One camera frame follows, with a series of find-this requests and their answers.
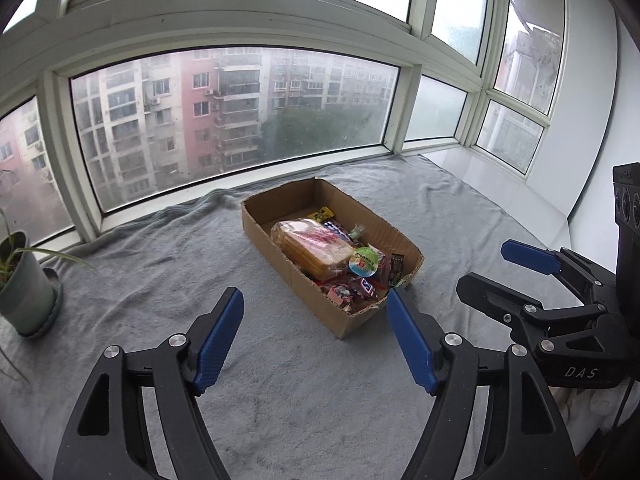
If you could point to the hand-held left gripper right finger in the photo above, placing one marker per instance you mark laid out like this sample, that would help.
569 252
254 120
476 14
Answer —
410 340

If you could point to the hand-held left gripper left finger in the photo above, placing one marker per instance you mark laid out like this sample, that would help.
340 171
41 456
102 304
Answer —
217 340

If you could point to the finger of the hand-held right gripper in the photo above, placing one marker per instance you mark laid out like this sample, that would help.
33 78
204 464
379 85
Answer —
490 297
530 256

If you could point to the brown cardboard box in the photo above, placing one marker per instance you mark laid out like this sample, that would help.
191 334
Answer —
345 325

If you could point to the small dark chocolate packet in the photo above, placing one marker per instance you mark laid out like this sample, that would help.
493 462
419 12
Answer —
396 269

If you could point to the brown round snack packet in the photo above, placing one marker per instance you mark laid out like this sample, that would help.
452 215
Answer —
365 260

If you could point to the bagged sliced bread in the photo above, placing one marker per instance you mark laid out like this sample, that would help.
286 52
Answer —
310 250

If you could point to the small yellow candy packet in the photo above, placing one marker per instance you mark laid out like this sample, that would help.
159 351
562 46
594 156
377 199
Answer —
320 215

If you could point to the person's right hand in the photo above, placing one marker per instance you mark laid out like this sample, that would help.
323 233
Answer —
590 407

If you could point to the grey blanket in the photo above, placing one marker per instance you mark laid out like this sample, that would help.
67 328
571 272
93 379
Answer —
300 410

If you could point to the potted spider plant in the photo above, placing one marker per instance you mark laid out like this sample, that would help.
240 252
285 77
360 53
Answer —
22 285

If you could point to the white window frame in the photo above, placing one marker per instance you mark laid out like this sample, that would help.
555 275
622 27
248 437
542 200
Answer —
240 25

